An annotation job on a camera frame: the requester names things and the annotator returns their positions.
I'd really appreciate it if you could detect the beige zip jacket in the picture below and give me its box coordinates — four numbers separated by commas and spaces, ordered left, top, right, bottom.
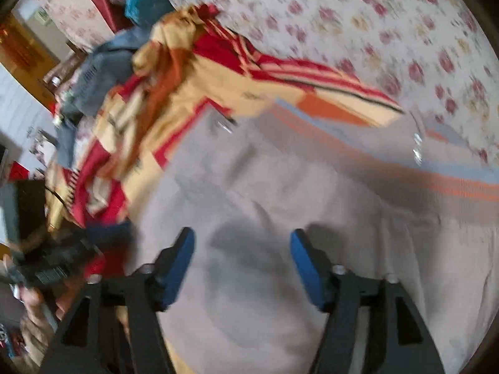
132, 104, 498, 373

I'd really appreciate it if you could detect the blue plastic bag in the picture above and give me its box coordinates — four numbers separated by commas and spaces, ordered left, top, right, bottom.
124, 0, 175, 29

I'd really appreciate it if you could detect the floral quilt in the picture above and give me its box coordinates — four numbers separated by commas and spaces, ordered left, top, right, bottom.
170, 0, 498, 166

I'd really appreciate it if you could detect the orange red yellow blanket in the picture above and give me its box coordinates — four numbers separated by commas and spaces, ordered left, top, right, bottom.
46, 5, 403, 231

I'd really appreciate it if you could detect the grey blue clothes pile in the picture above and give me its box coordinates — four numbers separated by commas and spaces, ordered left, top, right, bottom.
57, 27, 151, 168

